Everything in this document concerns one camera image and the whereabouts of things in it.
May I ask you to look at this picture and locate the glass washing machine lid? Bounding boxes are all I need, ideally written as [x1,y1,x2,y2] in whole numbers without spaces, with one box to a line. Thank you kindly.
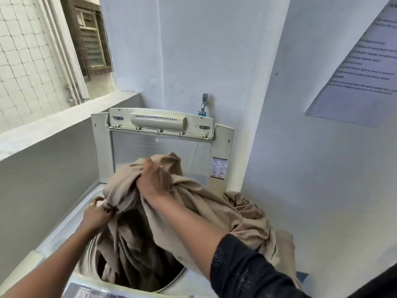
[90,108,235,196]

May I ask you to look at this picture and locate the printed white paper sheet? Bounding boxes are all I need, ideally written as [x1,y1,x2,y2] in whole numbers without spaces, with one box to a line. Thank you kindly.
[305,0,397,127]

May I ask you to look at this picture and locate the person's left forearm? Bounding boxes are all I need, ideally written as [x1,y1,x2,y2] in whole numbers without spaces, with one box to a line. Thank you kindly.
[0,225,103,298]

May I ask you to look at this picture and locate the safety net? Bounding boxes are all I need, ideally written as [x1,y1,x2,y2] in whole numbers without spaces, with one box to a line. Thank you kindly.
[0,0,117,134]

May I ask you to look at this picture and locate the person's right forearm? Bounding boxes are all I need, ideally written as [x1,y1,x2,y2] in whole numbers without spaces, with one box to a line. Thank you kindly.
[144,195,230,280]

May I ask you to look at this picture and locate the brown louvred window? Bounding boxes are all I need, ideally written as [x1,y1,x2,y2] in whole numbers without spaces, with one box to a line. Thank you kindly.
[60,0,113,79]

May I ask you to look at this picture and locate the white drain pipes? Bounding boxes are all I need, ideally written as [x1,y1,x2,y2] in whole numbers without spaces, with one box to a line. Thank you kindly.
[36,0,91,106]

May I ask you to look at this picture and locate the person's left hand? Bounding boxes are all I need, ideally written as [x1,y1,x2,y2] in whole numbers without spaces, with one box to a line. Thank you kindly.
[80,197,115,233]

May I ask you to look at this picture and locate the beige clothes sheet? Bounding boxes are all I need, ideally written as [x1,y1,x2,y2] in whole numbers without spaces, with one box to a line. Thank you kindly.
[77,151,303,292]

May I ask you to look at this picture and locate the person's right hand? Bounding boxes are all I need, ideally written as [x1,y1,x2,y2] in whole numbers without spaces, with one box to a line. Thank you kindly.
[136,157,174,204]

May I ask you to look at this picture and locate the white top-load washing machine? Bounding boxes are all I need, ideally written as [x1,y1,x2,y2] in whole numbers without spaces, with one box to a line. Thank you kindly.
[0,108,236,298]

